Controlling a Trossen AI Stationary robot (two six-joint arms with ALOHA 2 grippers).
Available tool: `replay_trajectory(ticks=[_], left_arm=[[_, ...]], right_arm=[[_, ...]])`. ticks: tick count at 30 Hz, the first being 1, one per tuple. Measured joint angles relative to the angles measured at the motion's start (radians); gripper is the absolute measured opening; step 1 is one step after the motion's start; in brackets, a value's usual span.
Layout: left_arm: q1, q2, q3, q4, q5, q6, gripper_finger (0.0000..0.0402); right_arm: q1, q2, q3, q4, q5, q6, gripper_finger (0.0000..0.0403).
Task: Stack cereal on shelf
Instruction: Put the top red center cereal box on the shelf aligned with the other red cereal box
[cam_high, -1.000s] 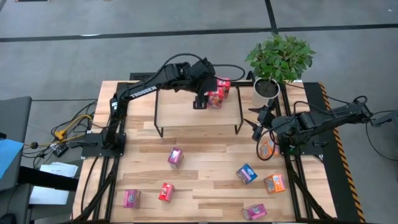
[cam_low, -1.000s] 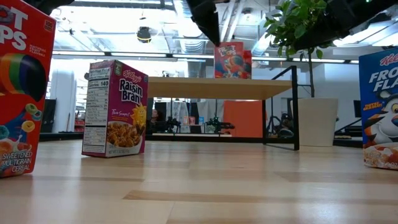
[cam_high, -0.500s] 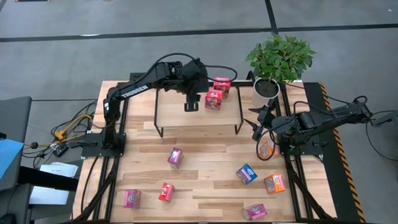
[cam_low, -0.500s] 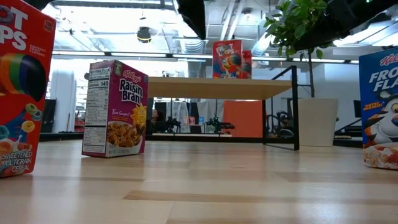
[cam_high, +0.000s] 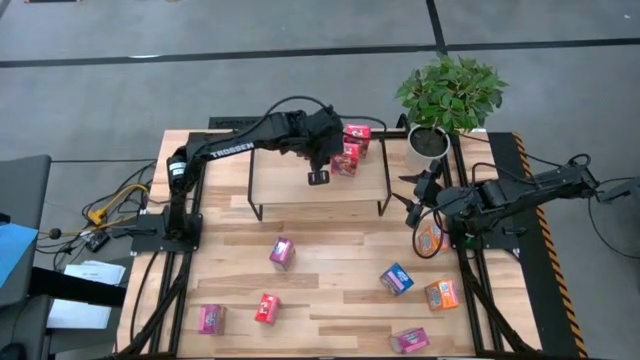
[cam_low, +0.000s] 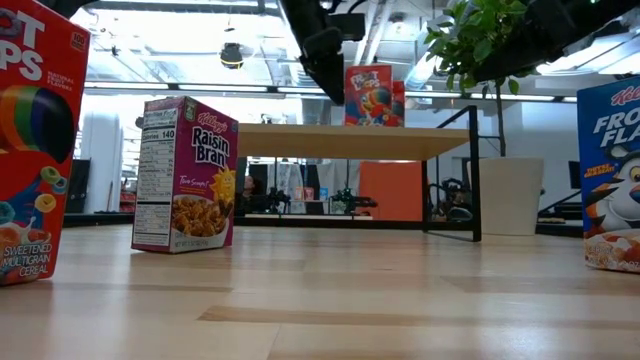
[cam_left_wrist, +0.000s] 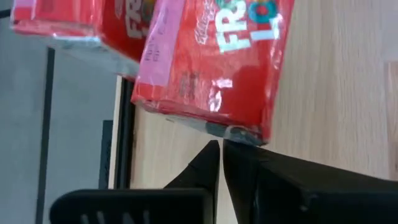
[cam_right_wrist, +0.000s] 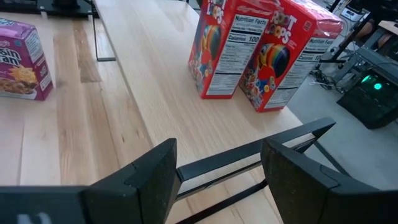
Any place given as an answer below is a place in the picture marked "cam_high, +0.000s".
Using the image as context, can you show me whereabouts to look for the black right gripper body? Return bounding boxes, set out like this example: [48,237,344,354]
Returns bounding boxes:
[415,160,446,206]

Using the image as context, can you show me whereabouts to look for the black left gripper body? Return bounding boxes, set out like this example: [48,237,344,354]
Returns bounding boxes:
[299,107,346,172]

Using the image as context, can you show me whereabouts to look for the red Froot Loops cereal box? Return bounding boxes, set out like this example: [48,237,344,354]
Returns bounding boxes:
[329,142,362,178]
[254,293,281,326]
[343,123,372,159]

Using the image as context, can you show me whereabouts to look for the orange Mini Wheats cereal box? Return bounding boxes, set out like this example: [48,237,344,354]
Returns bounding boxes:
[417,224,450,256]
[424,279,460,312]

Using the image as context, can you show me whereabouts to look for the blue Frosted Flakes cereal box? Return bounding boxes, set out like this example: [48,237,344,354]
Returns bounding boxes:
[378,262,415,296]

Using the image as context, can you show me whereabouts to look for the wooden shelf black metal legs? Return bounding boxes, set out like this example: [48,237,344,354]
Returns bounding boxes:
[246,128,394,222]

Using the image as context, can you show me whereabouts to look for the white plant pot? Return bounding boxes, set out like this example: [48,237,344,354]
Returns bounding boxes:
[404,124,451,172]

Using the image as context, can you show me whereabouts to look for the green leafy plant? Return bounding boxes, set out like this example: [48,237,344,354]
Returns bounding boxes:
[394,52,510,136]

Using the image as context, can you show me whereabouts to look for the yellow black hazard tape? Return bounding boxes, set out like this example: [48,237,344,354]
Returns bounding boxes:
[512,132,590,360]

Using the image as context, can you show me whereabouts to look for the black power adapter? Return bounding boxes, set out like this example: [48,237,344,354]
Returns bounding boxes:
[84,230,111,254]

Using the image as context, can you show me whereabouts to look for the white paper sheet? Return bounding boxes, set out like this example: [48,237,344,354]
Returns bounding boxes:
[63,259,127,287]
[46,298,114,330]

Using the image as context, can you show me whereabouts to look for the black bar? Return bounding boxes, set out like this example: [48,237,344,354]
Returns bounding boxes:
[29,267,127,308]

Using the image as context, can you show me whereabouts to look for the grey cabinet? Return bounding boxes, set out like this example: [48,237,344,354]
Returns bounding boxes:
[0,154,53,307]

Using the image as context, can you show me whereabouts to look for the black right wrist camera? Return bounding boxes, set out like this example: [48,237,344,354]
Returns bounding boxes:
[405,202,426,230]

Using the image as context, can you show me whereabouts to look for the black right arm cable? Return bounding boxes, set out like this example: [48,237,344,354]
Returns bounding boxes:
[410,204,454,261]

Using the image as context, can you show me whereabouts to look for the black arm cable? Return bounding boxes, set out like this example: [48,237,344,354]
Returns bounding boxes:
[259,94,389,134]
[410,204,454,261]

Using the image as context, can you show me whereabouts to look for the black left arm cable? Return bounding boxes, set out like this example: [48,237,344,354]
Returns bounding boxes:
[259,94,389,134]

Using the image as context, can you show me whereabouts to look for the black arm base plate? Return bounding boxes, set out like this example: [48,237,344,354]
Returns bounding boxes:
[130,212,204,254]
[448,219,524,254]

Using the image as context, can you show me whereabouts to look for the black metal table frame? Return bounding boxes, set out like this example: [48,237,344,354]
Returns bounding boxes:
[114,115,546,360]

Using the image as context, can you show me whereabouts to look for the yellow cable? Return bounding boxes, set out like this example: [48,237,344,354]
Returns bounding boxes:
[86,183,151,226]

